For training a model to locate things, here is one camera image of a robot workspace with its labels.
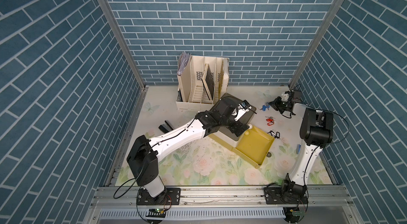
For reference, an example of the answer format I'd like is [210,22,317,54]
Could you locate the olive drawer cabinet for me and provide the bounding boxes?
[209,93,256,150]

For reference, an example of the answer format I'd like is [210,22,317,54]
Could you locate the red key ring keys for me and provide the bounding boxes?
[266,117,275,126]

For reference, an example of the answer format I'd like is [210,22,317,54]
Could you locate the blue tag keys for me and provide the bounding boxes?
[261,104,270,111]

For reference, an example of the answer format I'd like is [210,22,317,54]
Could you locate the yellow bottom drawer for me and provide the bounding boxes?
[232,126,275,169]

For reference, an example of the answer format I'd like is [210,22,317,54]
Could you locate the black key fob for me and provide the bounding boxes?
[268,130,280,139]

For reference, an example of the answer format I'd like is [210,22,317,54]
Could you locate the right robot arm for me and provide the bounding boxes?
[268,90,334,199]

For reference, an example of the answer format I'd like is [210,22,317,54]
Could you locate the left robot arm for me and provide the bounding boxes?
[126,95,256,199]

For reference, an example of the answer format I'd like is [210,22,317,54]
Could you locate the blue clip on mat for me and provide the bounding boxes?
[296,144,301,155]

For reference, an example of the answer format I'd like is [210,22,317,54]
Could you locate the floral table mat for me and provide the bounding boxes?
[132,86,302,186]

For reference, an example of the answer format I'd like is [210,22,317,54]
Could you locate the white file organizer rack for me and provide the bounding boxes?
[176,55,223,112]

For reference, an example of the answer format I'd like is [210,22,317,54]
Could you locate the black object on mat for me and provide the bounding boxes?
[159,120,174,134]

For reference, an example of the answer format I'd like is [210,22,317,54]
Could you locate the purple paper folder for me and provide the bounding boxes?
[177,51,191,76]

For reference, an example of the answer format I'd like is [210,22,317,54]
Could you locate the right green circuit board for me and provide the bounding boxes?
[284,208,306,224]

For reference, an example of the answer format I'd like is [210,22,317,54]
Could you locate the green circuit board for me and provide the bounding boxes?
[146,208,166,219]
[284,208,306,224]

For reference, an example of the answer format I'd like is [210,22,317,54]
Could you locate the left green circuit board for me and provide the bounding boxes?
[146,208,166,219]

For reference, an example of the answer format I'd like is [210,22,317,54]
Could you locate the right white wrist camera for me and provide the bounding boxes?
[281,91,290,102]

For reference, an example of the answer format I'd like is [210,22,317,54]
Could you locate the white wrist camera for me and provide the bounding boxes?
[281,91,290,102]
[232,100,252,121]

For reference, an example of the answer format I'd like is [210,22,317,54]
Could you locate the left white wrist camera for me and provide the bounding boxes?
[232,100,252,121]

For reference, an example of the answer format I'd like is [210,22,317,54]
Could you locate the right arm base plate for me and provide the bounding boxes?
[264,185,308,205]

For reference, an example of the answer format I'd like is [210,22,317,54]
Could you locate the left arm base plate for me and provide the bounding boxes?
[137,187,181,206]

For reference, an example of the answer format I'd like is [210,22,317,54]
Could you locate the aluminium mounting rail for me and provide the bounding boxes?
[84,185,362,224]

